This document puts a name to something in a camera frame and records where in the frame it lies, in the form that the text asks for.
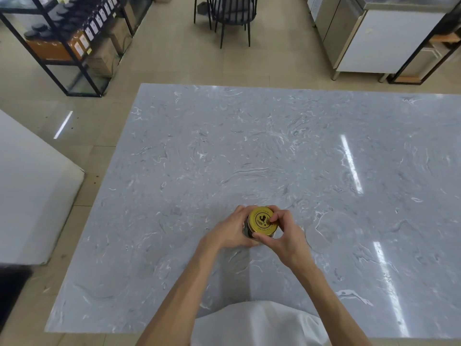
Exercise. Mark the black chair legs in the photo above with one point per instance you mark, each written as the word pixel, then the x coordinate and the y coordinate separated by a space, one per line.
pixel 196 8

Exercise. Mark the brown cardboard box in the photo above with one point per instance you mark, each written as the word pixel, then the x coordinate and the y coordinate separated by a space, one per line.
pixel 120 37
pixel 102 61

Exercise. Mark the person's right hand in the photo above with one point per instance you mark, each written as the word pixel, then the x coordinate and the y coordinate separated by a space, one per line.
pixel 290 243

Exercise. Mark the white shirt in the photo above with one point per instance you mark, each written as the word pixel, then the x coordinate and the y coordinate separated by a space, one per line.
pixel 259 326

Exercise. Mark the person's right thumb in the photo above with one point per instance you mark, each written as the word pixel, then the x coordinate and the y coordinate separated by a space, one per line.
pixel 267 239

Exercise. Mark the black metal shelf rack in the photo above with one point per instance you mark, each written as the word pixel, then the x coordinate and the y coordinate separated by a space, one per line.
pixel 54 73

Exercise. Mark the person's left forearm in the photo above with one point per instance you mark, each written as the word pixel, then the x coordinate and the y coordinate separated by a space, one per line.
pixel 180 295

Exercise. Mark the white storage box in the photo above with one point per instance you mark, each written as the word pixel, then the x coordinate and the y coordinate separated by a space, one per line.
pixel 425 61

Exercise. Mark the black and wood shelf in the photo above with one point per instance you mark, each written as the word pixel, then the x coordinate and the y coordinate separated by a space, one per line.
pixel 432 43

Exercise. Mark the person's left hand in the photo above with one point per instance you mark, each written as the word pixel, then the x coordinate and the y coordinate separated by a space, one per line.
pixel 225 232

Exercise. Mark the person's right forearm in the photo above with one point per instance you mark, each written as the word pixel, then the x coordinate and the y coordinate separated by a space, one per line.
pixel 329 302

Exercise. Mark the gold metal jar lid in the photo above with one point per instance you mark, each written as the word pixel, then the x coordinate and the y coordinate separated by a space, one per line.
pixel 260 221

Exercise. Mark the person's left thumb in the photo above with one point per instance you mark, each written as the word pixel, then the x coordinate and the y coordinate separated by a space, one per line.
pixel 242 211

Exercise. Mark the stainless steel cabinet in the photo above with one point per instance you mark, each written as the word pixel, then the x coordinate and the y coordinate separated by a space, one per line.
pixel 378 39

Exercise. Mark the dark glass jar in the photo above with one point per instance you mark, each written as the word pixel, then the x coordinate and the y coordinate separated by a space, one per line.
pixel 247 229

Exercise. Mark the black spindle-back chair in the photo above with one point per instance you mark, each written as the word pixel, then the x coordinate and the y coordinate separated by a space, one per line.
pixel 234 12

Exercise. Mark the row of amber black-lidded jars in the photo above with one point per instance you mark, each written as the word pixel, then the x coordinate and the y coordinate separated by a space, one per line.
pixel 50 45

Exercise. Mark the white counter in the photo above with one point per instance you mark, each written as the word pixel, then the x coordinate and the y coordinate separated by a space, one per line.
pixel 32 190

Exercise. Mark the row of dark labelled bottles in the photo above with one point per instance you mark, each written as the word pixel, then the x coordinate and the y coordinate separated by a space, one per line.
pixel 94 17

